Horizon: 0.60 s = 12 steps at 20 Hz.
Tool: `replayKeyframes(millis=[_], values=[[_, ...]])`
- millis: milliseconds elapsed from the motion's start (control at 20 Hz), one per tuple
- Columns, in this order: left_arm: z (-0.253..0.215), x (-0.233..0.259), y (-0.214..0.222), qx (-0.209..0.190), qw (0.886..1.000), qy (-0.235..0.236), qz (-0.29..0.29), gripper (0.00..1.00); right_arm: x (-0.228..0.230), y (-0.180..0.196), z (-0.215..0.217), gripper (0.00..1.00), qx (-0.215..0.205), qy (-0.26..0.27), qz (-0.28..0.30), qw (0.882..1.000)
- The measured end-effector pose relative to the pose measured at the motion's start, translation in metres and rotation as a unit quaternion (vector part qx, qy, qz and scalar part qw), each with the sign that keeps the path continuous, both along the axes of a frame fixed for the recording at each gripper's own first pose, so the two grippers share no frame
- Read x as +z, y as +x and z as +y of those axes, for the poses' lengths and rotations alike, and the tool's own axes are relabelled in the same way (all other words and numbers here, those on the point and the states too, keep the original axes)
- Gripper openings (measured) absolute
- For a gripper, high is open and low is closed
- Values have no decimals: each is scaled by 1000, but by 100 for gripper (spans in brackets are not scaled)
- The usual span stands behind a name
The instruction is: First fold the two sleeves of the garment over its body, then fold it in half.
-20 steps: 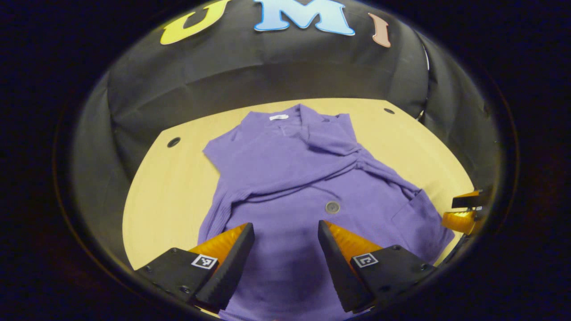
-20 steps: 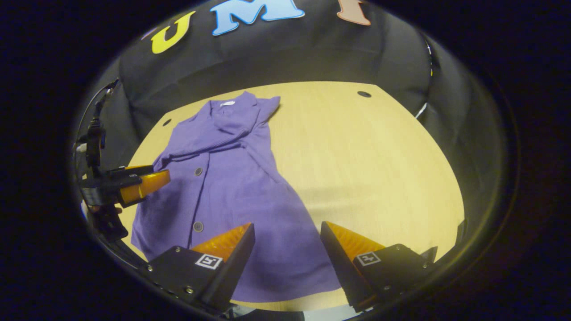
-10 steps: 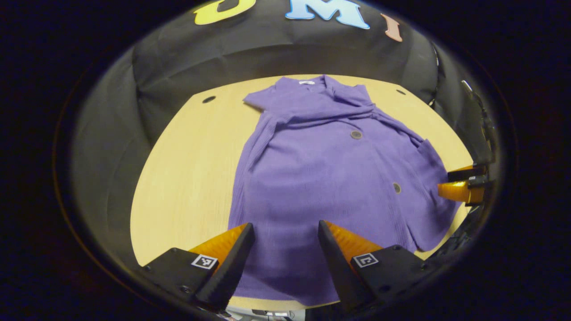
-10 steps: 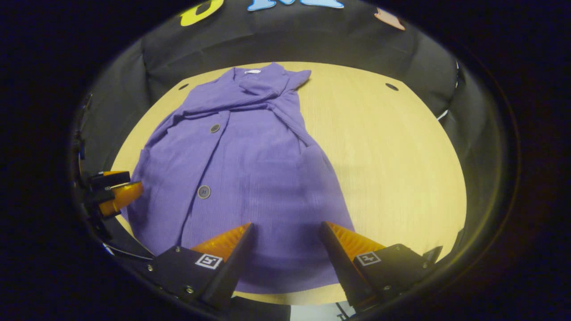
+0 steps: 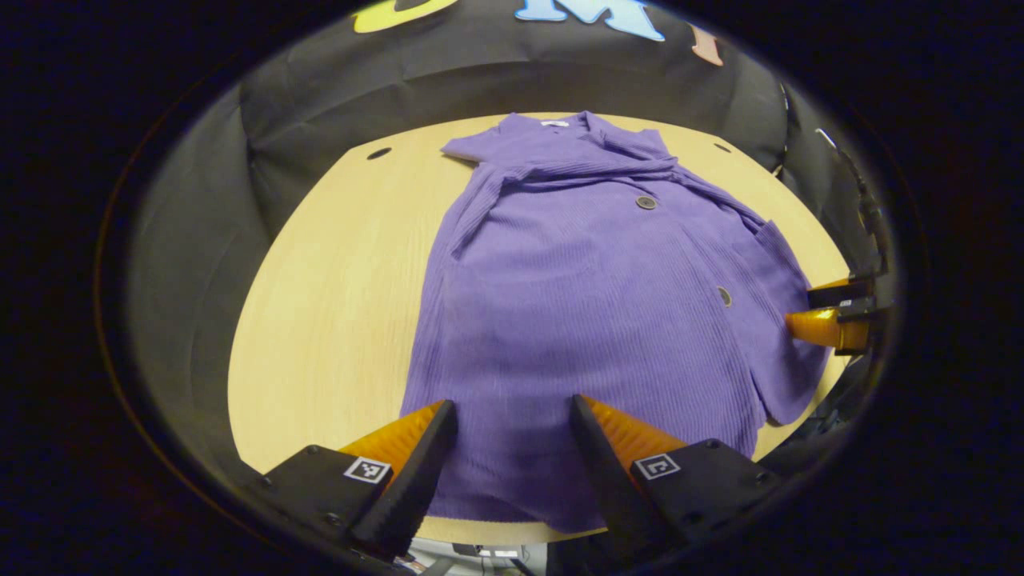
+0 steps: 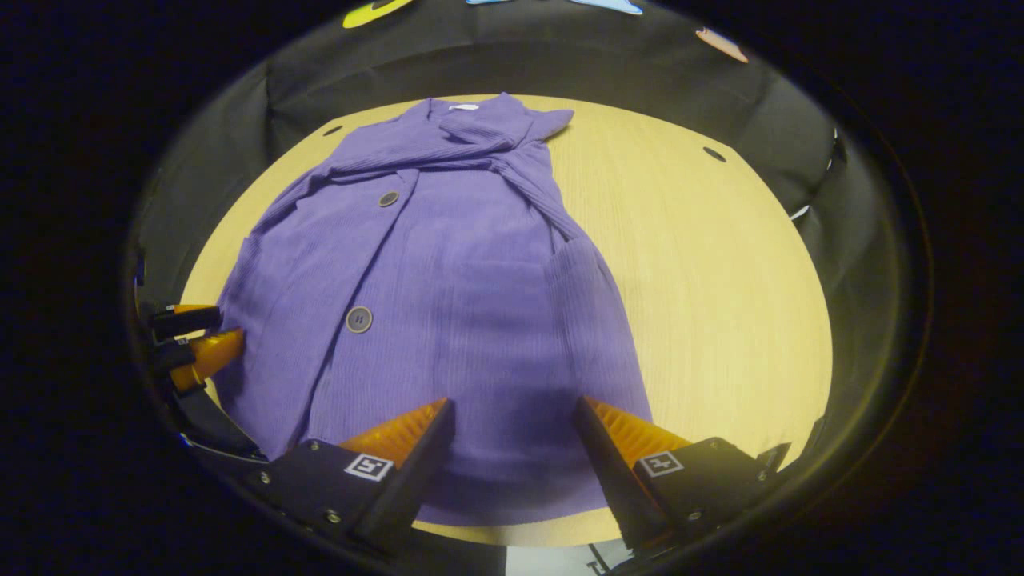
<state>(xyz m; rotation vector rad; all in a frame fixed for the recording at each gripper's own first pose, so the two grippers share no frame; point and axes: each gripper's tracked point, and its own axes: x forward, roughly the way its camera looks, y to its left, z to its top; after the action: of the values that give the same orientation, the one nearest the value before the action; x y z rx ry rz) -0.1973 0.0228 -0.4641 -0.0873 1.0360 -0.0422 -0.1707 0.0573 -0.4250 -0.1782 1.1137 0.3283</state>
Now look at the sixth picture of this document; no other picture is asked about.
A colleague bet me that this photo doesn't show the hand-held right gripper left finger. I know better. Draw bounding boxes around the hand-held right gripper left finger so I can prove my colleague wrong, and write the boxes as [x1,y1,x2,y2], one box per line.
[240,398,457,557]

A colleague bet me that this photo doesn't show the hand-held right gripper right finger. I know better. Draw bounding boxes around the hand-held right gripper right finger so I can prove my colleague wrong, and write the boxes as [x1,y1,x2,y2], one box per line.
[572,396,793,553]

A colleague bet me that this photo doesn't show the purple buttoned garment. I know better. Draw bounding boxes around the purple buttoned garment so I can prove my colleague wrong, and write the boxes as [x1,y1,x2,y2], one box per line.
[212,90,653,529]

